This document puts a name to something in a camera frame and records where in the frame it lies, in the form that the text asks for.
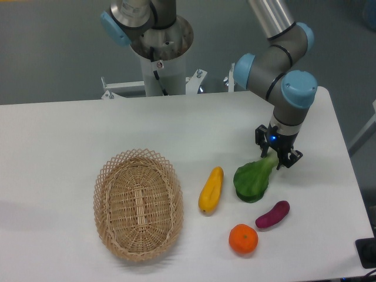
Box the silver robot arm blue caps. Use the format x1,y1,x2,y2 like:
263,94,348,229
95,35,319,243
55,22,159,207
100,1,318,167

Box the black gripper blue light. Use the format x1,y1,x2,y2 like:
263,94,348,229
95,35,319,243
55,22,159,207
255,124,303,170

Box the white metal base frame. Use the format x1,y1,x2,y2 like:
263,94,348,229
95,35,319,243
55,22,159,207
101,69,215,99

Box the green bok choy vegetable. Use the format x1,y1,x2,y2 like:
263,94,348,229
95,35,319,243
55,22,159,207
233,153,279,203

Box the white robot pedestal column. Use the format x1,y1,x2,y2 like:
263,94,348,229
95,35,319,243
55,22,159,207
139,56,186,97

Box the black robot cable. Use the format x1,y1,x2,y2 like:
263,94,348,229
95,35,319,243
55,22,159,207
149,46,170,96

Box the yellow squash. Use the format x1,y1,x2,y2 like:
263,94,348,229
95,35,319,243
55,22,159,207
198,166,224,213

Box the orange mandarin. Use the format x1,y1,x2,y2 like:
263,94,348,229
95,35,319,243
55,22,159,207
228,224,259,254

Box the woven wicker basket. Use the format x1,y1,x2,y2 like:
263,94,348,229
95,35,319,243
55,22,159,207
93,149,183,262

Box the black device at table edge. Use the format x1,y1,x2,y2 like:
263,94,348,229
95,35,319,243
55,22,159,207
355,238,375,269

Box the purple sweet potato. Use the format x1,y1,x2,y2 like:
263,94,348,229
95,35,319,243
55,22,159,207
255,200,290,229

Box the grey metal stand leg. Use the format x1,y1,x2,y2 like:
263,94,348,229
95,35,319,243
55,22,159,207
348,100,376,157

